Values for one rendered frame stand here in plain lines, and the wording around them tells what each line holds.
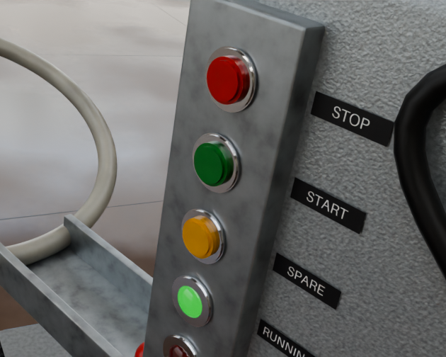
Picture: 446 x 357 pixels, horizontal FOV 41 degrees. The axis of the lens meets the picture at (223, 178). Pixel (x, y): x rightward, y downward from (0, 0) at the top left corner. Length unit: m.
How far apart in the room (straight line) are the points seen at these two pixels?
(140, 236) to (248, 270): 2.51
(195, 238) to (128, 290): 0.42
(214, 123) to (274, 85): 0.05
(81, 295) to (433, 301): 0.54
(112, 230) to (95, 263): 2.08
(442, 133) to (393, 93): 0.03
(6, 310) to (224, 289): 2.08
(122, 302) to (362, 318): 0.47
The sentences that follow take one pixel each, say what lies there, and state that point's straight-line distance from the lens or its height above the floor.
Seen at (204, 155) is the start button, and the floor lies 1.43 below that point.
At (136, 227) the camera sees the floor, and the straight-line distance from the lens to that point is 2.94.
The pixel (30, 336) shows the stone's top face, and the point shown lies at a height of 0.82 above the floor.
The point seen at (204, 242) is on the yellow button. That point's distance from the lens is 0.37.
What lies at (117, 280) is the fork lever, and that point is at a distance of 0.79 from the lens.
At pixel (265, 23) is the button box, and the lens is 0.32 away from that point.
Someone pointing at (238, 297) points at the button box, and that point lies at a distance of 0.37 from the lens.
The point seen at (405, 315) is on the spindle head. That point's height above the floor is 1.38.
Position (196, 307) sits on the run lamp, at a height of 1.32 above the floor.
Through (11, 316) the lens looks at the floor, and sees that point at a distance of 2.41.
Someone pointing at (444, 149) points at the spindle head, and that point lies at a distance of 0.29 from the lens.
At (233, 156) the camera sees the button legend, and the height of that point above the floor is 1.43.
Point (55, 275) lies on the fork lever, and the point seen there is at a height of 1.08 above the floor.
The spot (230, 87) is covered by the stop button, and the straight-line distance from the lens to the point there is 0.32.
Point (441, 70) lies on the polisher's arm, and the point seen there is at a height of 1.51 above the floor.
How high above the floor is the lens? 1.57
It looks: 27 degrees down
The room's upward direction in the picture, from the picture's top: 10 degrees clockwise
